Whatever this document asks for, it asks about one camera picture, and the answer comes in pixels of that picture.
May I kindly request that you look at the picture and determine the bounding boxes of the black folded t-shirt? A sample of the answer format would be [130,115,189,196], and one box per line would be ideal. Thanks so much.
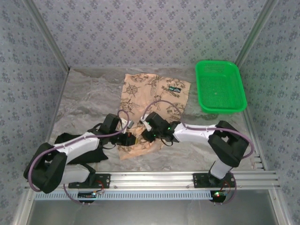
[55,132,109,165]

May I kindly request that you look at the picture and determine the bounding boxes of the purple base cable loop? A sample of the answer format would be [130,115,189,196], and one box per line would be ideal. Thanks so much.
[212,173,238,206]
[63,184,94,207]

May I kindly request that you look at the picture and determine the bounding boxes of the grey metal panel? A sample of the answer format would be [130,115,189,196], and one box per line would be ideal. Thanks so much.
[28,199,279,225]

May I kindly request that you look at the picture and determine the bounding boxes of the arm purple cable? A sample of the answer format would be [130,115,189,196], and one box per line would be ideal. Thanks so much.
[142,99,254,174]
[27,109,132,193]

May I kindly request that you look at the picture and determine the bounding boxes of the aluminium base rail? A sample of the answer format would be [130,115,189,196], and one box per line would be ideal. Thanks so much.
[24,170,281,190]

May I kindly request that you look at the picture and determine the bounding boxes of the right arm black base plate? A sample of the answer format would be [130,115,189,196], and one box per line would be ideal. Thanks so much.
[192,172,236,189]

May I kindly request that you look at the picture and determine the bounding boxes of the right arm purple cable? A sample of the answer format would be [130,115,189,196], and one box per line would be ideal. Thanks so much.
[142,99,254,174]

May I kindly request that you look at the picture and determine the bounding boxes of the white slotted cable duct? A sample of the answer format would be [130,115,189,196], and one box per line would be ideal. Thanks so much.
[34,190,213,201]

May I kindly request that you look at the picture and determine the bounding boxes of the green plastic basket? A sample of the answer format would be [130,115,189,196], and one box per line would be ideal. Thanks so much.
[195,60,248,115]

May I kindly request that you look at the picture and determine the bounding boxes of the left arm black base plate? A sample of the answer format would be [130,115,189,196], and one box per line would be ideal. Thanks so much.
[67,172,111,189]

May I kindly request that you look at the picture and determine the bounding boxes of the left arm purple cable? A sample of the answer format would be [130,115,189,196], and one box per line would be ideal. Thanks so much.
[27,109,132,193]

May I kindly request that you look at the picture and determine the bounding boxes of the small black circuit board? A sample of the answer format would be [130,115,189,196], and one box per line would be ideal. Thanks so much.
[77,191,97,199]
[210,190,227,202]

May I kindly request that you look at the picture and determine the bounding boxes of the aluminium corner post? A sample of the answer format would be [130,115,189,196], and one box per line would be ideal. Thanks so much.
[234,0,280,68]
[23,0,71,72]

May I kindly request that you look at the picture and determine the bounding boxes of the peach printed t-shirt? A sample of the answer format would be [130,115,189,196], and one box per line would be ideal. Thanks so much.
[117,73,192,161]

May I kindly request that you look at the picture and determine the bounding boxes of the aluminium side rail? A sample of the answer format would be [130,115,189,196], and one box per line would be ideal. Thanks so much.
[11,67,71,225]
[235,65,291,225]

